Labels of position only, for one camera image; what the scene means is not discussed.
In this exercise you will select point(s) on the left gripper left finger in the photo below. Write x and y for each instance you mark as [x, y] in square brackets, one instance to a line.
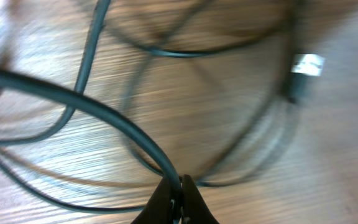
[159, 208]

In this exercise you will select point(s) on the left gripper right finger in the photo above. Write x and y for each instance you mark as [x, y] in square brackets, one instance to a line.
[194, 208]

